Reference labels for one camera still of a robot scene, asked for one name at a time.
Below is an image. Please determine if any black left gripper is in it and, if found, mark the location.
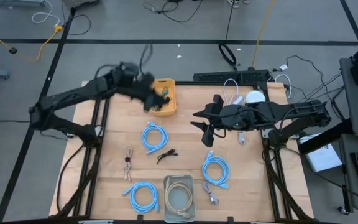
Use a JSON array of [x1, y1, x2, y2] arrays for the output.
[[134, 72, 172, 112]]

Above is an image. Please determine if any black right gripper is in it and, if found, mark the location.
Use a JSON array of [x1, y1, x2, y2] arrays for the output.
[[190, 94, 260, 149]]

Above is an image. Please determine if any orange plastic basket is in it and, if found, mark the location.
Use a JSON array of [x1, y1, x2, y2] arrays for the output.
[[149, 78, 177, 117]]

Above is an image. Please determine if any blue ethernet cable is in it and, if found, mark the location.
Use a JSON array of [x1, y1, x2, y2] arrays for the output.
[[122, 181, 160, 214], [201, 150, 231, 190], [140, 121, 169, 156]]

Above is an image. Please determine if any beige USB cable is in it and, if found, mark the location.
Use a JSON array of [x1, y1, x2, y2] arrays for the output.
[[164, 177, 194, 218]]

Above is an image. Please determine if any white paper sheet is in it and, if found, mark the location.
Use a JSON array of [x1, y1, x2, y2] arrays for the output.
[[298, 133, 343, 174]]

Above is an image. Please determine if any white USB cable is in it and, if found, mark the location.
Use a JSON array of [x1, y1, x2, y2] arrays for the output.
[[223, 78, 247, 146]]

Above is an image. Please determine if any short black cable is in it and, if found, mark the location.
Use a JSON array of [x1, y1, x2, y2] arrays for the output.
[[155, 148, 179, 165]]

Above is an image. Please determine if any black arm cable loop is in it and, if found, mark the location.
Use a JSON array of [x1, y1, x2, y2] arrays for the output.
[[139, 43, 154, 74]]

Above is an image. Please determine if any beige braided tied cable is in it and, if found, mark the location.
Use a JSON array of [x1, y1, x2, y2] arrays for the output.
[[122, 144, 134, 183]]

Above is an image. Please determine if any black coiled floor cable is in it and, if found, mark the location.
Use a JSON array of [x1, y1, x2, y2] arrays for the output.
[[218, 42, 238, 68]]

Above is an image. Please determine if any short grey braided cable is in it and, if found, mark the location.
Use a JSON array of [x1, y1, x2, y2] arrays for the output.
[[202, 182, 219, 206]]

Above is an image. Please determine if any white cable by frame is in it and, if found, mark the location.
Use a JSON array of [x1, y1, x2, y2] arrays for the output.
[[274, 73, 292, 100]]

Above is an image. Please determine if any orange floor cable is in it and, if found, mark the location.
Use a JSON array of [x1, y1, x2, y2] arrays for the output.
[[250, 0, 275, 70]]

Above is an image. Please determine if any black cable bundle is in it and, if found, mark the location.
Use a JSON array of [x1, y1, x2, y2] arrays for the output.
[[286, 55, 344, 113]]

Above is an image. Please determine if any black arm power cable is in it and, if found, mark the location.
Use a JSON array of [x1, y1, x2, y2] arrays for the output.
[[56, 143, 86, 213]]

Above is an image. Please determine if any yellow floor cable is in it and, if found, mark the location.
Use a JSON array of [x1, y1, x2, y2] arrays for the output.
[[0, 21, 65, 62]]

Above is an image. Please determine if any white floor cable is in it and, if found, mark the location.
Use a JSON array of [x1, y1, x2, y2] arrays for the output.
[[31, 0, 62, 27]]

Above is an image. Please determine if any black cart cable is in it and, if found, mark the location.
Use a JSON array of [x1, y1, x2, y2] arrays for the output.
[[303, 167, 358, 207]]

